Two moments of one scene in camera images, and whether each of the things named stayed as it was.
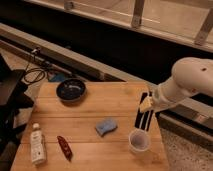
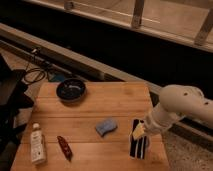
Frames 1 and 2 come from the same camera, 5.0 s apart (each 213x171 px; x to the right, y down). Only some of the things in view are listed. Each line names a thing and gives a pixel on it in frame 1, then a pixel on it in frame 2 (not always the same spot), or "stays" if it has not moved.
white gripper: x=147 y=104 to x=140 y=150
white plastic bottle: x=37 y=145 stays
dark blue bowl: x=71 y=90 stays
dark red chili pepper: x=65 y=147 stays
